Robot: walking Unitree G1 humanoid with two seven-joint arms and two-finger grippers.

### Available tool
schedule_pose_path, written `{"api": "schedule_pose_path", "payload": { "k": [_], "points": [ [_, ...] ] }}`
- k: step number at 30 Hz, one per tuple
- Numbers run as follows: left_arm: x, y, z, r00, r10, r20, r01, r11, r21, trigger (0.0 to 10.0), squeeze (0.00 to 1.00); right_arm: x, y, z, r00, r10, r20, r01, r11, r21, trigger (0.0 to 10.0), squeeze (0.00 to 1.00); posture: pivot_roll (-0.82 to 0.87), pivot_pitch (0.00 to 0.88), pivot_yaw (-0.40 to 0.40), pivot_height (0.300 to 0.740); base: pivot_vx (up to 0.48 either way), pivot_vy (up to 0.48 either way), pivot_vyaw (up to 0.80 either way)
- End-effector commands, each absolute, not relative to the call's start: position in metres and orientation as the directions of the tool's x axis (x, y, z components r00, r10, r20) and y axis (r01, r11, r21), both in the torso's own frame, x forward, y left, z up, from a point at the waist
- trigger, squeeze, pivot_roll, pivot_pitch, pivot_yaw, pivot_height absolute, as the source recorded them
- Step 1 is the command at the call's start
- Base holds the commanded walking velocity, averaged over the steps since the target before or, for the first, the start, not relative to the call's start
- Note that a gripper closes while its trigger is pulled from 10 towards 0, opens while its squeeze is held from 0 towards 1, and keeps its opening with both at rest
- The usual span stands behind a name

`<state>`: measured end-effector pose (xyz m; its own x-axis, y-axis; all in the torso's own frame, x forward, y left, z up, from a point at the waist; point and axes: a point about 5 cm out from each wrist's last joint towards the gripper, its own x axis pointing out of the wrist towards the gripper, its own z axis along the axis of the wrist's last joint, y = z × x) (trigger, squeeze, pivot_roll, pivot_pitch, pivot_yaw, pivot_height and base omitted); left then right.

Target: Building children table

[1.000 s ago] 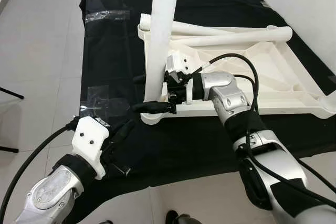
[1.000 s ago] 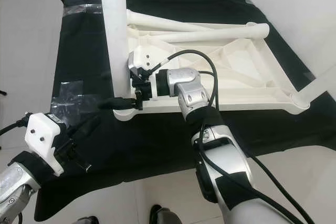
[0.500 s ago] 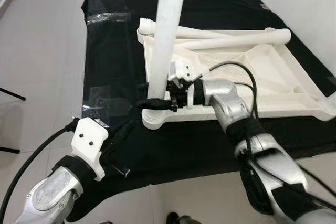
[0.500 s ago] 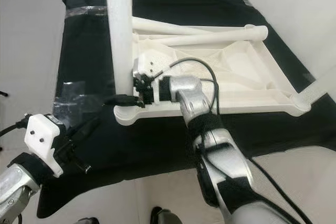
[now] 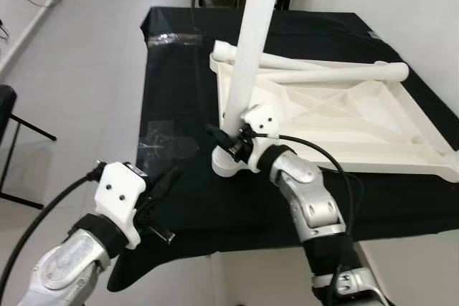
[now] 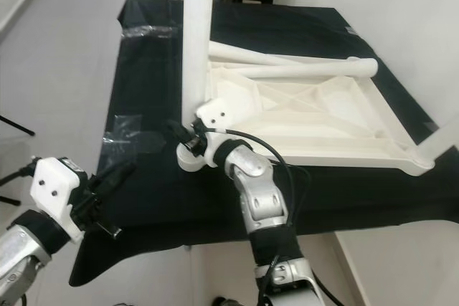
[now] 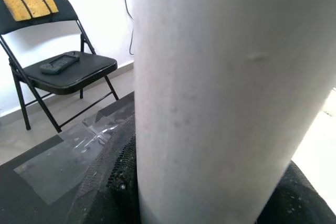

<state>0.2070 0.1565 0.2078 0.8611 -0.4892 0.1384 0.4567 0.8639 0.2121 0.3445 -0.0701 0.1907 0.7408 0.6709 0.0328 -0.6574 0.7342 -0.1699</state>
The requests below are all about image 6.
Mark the dark right robot foot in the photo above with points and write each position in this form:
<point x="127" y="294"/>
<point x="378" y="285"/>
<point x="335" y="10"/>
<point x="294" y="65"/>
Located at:
<point x="229" y="302"/>

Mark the black table cloth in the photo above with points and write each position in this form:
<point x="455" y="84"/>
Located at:
<point x="165" y="213"/>

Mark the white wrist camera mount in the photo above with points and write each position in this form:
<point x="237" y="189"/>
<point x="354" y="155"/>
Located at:
<point x="54" y="188"/>
<point x="214" y="112"/>

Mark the black metal-legged chair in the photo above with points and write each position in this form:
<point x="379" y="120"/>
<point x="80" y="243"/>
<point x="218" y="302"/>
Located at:
<point x="18" y="127"/>

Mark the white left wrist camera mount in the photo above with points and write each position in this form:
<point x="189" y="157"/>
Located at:
<point x="54" y="188"/>

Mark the white plastic children table top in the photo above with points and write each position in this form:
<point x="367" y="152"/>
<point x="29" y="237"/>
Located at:
<point x="323" y="105"/>

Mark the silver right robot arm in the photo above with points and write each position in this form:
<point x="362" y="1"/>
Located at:
<point x="258" y="191"/>

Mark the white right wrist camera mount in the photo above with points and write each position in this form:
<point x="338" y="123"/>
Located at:
<point x="214" y="112"/>

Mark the small clear tape piece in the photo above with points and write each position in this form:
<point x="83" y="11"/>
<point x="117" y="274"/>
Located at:
<point x="352" y="31"/>

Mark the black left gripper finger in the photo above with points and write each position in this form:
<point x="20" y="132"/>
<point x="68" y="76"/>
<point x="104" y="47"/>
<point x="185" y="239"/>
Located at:
<point x="107" y="190"/>
<point x="116" y="172"/>

